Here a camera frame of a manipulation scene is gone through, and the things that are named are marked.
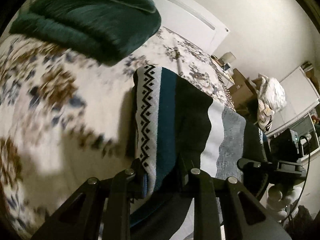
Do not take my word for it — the black cable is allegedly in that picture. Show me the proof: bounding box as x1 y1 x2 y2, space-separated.
282 134 312 225

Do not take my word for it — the white stick on bed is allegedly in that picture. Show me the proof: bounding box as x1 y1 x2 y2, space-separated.
173 39 183 76

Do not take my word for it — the brown cardboard box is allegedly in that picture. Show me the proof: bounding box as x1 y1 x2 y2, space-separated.
229 68 257 109

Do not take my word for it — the floral fleece blanket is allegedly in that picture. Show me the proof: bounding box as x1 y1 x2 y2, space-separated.
1 28 234 239

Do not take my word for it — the white gloved hand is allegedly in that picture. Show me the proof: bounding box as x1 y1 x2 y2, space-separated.
266 185 302 222

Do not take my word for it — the white crumpled bedding pile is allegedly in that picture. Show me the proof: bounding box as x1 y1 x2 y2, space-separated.
257 74 287 132

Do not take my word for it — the black white grey sock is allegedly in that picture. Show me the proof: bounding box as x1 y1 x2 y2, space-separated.
200 101 265 179

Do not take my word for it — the teal zigzag pattern sock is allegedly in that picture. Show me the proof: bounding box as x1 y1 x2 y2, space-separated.
130 65 213 227

